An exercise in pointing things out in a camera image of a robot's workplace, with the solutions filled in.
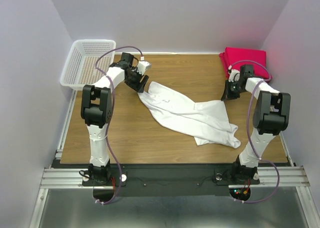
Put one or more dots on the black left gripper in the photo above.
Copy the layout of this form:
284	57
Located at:
135	85

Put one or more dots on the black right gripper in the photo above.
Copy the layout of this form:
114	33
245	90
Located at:
227	94

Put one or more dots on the white t-shirt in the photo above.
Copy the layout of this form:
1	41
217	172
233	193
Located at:
207	122

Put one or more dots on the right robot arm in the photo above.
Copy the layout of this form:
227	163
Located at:
268	115

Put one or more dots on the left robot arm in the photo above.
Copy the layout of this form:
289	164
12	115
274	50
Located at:
97	106

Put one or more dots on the folded red t-shirt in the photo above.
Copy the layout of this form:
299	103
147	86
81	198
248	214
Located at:
234	58

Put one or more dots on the white plastic basket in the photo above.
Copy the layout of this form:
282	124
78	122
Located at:
79	68

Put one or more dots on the circuit board with leds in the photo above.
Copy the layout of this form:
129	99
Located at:
243	192

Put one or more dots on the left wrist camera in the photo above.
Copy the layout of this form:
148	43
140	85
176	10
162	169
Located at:
142	67

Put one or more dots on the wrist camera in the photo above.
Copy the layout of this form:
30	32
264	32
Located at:
142	67
234	74

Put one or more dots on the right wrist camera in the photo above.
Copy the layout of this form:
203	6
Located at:
234	74

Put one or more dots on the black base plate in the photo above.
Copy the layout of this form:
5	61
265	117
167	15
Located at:
144	180

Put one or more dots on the aluminium rail frame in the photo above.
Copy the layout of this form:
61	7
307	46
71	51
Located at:
281	199

